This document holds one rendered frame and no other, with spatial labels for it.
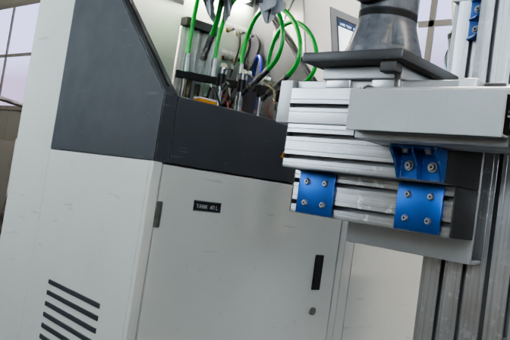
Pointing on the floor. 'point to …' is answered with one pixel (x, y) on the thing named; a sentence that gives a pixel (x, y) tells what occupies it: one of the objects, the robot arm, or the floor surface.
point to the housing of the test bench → (35, 139)
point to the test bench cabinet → (100, 248)
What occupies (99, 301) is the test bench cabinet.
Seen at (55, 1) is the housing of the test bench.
